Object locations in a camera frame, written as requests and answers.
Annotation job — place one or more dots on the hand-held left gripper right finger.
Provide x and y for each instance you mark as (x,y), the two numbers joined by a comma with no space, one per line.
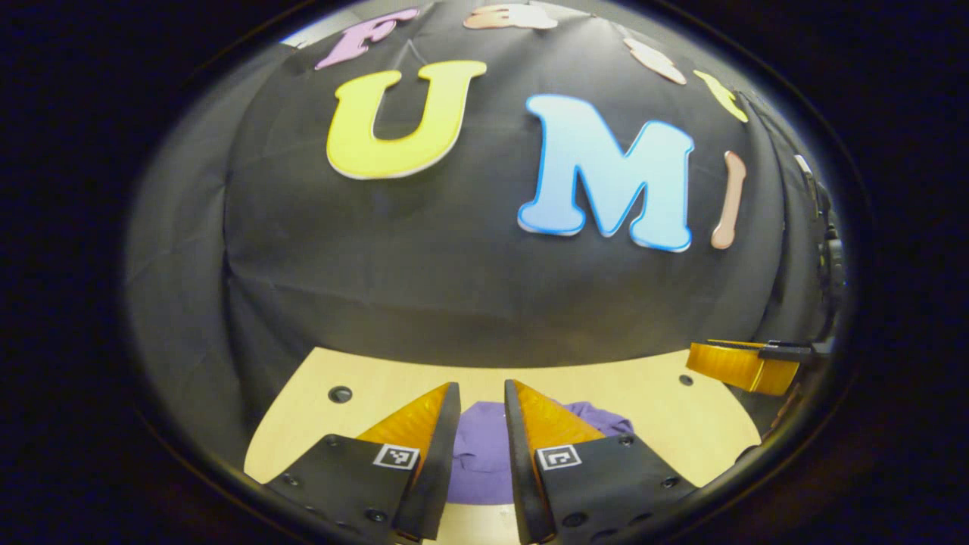
(518,477)

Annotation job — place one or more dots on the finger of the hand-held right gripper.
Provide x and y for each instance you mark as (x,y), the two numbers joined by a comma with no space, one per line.
(738,367)

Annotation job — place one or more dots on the purple buttoned shirt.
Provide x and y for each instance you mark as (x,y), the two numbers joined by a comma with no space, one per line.
(484,446)

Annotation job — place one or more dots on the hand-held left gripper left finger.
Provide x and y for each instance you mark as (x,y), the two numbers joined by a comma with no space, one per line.
(439,469)

